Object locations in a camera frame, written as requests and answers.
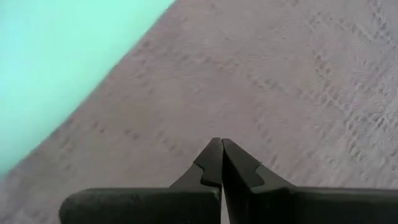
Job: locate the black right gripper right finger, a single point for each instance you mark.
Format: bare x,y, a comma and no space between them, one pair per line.
311,207

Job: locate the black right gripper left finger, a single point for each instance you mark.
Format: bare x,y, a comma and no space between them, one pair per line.
140,207

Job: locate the grey towel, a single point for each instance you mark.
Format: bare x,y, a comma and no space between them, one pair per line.
248,77

